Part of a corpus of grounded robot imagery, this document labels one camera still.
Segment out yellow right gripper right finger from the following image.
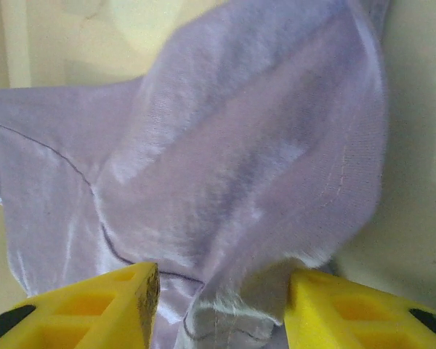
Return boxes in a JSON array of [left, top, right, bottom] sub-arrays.
[[282, 268, 436, 349]]

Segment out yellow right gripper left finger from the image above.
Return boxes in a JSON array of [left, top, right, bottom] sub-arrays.
[[0, 261, 161, 349]]

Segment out purple t-shirt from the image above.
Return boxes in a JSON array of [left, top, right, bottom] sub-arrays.
[[0, 0, 390, 349]]

